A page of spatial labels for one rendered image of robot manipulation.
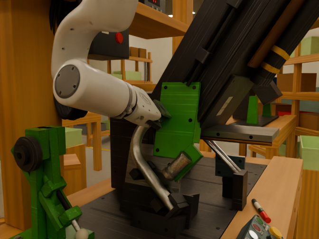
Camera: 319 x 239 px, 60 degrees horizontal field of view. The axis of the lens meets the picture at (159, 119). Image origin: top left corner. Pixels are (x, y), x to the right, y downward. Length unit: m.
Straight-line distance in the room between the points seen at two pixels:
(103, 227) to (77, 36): 0.48
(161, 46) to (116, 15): 10.96
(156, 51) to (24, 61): 10.80
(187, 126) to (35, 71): 0.43
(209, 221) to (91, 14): 0.59
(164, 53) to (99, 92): 10.83
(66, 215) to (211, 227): 0.36
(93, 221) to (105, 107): 0.37
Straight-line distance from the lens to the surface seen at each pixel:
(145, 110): 0.62
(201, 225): 0.78
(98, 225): 0.79
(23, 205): 0.83
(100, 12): 0.48
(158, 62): 11.42
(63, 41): 0.57
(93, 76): 0.50
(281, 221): 0.86
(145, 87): 1.37
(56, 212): 0.67
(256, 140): 0.81
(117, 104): 0.55
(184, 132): 0.74
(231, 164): 0.86
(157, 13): 1.09
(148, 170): 0.74
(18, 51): 0.79
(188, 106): 0.74
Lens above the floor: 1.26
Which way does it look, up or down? 7 degrees down
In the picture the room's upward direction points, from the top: straight up
